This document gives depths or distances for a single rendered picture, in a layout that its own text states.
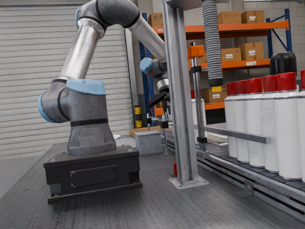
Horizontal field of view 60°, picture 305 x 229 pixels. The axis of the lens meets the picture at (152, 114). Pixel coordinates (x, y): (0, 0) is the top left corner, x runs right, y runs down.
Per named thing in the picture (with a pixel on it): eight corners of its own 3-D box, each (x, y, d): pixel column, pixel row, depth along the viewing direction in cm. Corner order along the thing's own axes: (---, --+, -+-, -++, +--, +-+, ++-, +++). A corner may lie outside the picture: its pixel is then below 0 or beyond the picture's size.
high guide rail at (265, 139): (272, 143, 53) (271, 136, 53) (267, 144, 53) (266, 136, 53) (152, 119, 158) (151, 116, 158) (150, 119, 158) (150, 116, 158)
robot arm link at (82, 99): (86, 119, 75) (82, 72, 75) (58, 123, 83) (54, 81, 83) (116, 117, 85) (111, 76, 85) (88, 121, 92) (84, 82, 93)
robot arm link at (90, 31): (53, 110, 80) (102, -13, 103) (28, 115, 89) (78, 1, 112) (83, 126, 89) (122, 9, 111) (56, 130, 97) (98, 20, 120)
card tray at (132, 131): (178, 134, 164) (177, 128, 164) (137, 140, 158) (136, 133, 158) (164, 130, 193) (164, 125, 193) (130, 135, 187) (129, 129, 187)
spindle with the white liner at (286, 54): (309, 137, 89) (303, 48, 87) (287, 141, 87) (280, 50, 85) (289, 135, 98) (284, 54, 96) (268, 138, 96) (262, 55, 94)
